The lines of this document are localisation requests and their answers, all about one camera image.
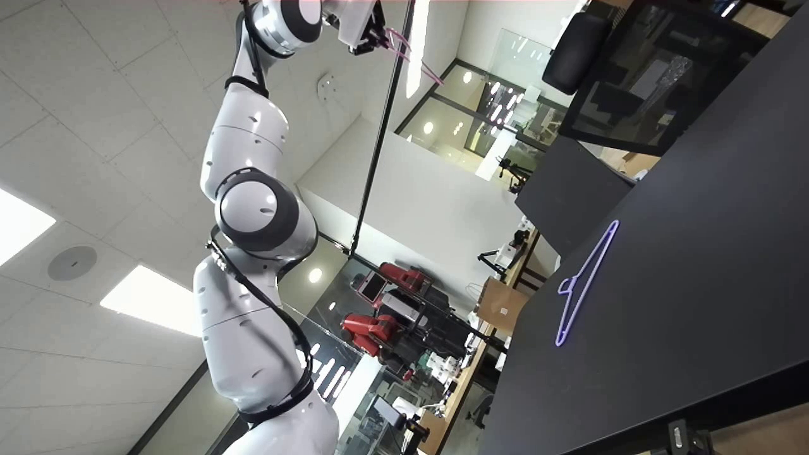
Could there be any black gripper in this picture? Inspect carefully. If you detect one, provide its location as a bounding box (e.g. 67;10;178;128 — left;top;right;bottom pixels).
346;10;391;56

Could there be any black panel board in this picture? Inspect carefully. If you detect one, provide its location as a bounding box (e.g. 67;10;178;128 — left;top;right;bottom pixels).
513;137;638;260

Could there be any silver wrist camera block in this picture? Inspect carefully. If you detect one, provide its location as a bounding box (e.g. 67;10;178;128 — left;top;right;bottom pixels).
324;0;375;42

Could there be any white ceiling sensor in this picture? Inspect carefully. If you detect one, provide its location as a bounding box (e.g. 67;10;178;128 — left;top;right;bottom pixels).
313;72;342;103

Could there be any pink coat hanger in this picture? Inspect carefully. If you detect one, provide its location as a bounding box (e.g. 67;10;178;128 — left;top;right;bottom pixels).
381;26;443;87

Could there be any red robot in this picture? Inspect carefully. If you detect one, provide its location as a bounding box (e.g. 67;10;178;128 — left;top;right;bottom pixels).
338;260;450;365

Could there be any large square ceiling light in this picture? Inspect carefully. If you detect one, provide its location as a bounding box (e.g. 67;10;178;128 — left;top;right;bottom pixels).
98;262;228;341

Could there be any black office chair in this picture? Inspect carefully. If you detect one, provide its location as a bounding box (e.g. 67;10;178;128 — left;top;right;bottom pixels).
542;8;616;97

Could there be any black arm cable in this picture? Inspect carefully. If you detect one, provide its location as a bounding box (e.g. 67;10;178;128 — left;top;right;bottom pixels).
204;229;319;428

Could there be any cardboard box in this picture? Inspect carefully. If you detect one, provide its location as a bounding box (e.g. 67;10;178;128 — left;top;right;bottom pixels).
476;275;531;339

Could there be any black rack pole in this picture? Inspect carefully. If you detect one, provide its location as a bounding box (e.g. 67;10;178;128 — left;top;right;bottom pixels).
350;0;418;257

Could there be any round ceiling speaker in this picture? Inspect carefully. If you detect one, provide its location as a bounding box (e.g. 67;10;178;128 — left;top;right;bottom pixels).
46;243;98;284

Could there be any small square ceiling light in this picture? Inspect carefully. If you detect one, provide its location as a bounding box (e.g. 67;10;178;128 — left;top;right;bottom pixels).
0;184;59;267

